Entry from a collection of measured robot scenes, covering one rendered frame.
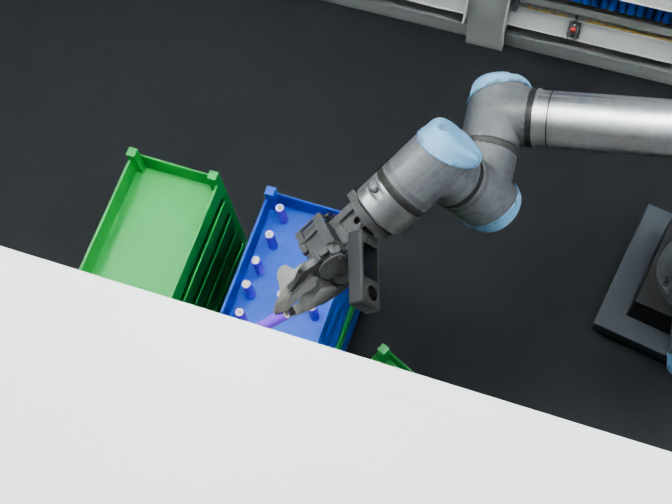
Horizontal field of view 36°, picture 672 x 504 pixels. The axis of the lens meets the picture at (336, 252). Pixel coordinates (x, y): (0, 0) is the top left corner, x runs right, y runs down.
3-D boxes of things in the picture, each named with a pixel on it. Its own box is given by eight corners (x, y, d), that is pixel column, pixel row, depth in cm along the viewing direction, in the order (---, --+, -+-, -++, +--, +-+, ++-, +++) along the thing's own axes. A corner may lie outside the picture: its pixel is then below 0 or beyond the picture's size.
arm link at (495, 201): (533, 167, 157) (489, 131, 148) (520, 237, 153) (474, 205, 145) (481, 172, 163) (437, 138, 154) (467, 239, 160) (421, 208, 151)
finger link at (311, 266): (298, 291, 153) (341, 254, 151) (302, 299, 152) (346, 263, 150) (279, 280, 150) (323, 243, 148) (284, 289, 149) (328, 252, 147)
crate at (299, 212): (271, 201, 213) (266, 184, 205) (364, 227, 209) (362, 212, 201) (219, 333, 203) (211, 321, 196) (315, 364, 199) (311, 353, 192)
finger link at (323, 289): (286, 298, 161) (324, 258, 157) (300, 326, 157) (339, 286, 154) (272, 293, 158) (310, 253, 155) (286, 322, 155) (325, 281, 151)
